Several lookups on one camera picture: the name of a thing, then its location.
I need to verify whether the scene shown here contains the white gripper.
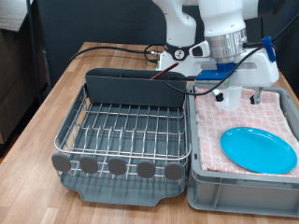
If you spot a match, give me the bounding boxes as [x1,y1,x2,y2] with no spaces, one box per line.
[186,40,280,105]

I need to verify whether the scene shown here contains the blue plastic plate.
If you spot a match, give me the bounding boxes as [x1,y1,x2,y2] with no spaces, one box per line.
[220,126,298,175]

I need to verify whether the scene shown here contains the brown wooden spoon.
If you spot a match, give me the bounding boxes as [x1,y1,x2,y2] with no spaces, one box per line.
[149,62,180,80]

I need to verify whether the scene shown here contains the pink checkered dish cloth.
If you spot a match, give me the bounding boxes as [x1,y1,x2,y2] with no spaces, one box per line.
[193,85,299,179]

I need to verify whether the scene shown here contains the grey plastic crate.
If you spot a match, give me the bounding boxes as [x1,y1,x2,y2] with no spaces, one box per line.
[186,81,299,218]

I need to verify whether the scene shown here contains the dark grey utensil holder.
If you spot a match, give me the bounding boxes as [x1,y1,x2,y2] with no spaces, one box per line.
[84,67,188,109]

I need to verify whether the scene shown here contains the grey plastic drain tray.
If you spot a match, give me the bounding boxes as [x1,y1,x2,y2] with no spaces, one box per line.
[55,83,190,207]

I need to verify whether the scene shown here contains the brown cardboard boxes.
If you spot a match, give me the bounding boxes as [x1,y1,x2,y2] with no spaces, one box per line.
[0,0,49,147]

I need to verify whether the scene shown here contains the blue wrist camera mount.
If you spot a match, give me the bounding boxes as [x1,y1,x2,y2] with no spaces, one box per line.
[194,62,236,89]

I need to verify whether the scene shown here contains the blue cable clip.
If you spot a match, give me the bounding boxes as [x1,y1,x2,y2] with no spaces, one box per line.
[261,35,278,63]

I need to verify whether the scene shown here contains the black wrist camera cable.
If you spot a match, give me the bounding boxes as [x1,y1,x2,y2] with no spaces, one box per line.
[164,12,299,96]

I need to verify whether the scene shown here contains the steel wire dish rack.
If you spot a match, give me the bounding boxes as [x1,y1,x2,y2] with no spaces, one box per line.
[50,82,192,182]

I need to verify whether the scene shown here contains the thick black table cable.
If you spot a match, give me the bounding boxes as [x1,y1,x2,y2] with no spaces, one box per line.
[68,43,166,65]

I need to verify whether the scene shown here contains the black metal post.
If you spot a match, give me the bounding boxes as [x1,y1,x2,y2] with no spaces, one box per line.
[25,0,43,105]

